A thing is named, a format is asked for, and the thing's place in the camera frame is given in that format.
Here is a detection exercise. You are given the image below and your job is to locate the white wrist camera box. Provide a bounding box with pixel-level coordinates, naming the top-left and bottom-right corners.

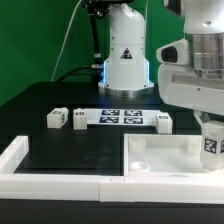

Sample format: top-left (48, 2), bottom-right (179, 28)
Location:
top-left (156, 38), bottom-right (189, 66)

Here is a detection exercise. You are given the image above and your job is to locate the black cable bundle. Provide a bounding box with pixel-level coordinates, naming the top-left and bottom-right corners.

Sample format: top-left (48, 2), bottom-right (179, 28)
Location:
top-left (55, 64), bottom-right (104, 84)

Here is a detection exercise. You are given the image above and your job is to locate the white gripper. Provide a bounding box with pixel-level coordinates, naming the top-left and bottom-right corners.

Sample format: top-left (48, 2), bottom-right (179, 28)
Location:
top-left (158, 64), bottom-right (224, 128)

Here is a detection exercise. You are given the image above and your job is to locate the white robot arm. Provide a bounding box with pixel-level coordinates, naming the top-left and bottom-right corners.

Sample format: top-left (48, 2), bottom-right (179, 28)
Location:
top-left (99, 0), bottom-right (224, 128)

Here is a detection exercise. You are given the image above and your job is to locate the white U-shaped fence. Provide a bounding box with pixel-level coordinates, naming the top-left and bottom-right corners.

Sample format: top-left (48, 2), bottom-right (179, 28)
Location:
top-left (0, 136), bottom-right (224, 204)

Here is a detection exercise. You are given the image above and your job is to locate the white square table top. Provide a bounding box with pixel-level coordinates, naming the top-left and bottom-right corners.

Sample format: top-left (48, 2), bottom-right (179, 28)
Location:
top-left (124, 134), bottom-right (224, 177)

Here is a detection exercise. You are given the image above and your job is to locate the white sheet with tags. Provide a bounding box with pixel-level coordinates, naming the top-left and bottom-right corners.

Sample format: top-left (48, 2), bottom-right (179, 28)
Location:
top-left (85, 108), bottom-right (157, 126)

